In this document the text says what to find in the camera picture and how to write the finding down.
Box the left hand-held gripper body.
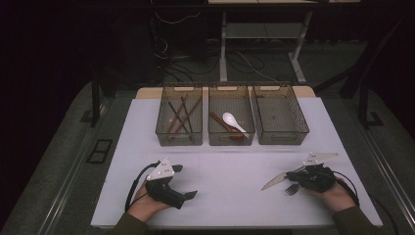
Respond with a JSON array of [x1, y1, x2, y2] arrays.
[[144, 157, 187, 211]]

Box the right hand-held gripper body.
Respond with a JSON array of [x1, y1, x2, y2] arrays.
[[297, 151, 341, 193]]

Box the silver fork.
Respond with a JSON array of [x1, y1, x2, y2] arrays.
[[284, 183, 301, 197]]

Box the transparent grey plastic bin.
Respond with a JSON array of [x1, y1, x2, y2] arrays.
[[155, 84, 205, 147], [207, 83, 256, 147], [251, 83, 310, 147]]

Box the brown wooden spoon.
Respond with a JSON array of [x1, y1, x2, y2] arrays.
[[208, 111, 246, 142]]

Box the white ceramic spoon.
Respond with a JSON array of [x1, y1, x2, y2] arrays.
[[221, 112, 251, 138]]

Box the person's left hand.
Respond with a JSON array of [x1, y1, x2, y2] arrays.
[[127, 182, 171, 223]]

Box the person's right hand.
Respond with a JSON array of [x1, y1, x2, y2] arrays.
[[304, 177, 357, 213]]

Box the black metal stand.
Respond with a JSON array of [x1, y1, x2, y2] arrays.
[[357, 82, 386, 130], [312, 13, 409, 100], [90, 70, 110, 128]]

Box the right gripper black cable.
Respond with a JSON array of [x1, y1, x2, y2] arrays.
[[332, 169, 360, 207]]

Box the metal floor rail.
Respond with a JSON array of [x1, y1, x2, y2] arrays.
[[37, 97, 111, 235], [356, 122, 415, 227]]

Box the tangle of black floor cables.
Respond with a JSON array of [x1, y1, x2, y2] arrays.
[[152, 37, 220, 83]]

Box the white floor cable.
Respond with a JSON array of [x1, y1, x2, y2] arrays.
[[235, 49, 279, 83]]

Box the white metal-frame desk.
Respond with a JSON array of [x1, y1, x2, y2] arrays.
[[207, 0, 361, 84]]

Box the thin white hanging cable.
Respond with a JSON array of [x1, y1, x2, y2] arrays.
[[154, 11, 202, 25]]

